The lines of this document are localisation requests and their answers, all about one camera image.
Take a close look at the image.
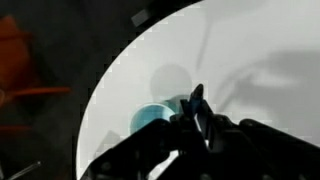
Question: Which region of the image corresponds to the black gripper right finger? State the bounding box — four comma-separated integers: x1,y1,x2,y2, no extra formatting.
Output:
159,109,320,180

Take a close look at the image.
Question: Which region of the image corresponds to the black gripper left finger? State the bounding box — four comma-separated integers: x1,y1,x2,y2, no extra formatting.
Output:
81,113,209,180

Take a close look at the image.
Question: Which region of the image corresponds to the blue plastic cup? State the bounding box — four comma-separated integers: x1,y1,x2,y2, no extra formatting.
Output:
129,95,192,135

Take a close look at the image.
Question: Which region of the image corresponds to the orange armchair with wide backrest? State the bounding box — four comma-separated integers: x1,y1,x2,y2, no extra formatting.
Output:
0,14,74,134

